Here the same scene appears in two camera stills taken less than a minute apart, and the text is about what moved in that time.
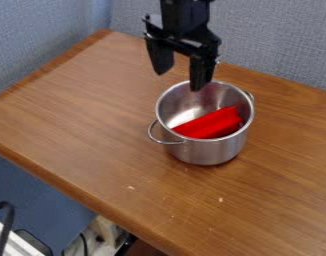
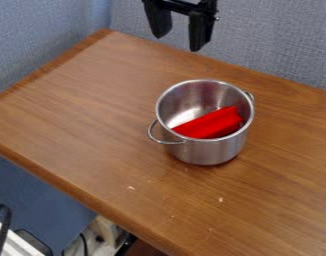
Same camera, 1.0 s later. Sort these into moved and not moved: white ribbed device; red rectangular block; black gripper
Moved: black gripper
Not moved: white ribbed device; red rectangular block
